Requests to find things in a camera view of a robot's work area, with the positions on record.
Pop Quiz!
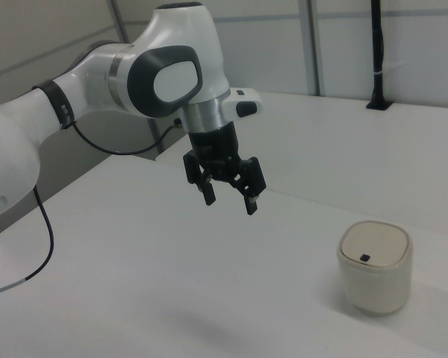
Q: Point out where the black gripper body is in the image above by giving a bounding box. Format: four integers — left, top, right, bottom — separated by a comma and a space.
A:
187, 122, 244, 182

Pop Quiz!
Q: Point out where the beige trash can lid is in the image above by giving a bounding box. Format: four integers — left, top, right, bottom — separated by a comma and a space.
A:
339, 222, 410, 268

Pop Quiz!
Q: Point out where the small white trash can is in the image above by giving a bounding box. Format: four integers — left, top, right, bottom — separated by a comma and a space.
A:
335, 220, 414, 318

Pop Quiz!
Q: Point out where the black pole with base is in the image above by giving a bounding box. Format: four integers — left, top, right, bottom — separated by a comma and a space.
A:
365, 0, 393, 111

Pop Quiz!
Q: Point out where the grey partition post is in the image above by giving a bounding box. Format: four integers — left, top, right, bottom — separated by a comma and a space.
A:
299, 0, 324, 96

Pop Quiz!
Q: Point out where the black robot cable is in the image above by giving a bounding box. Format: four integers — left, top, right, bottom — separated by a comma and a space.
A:
0, 118, 183, 296

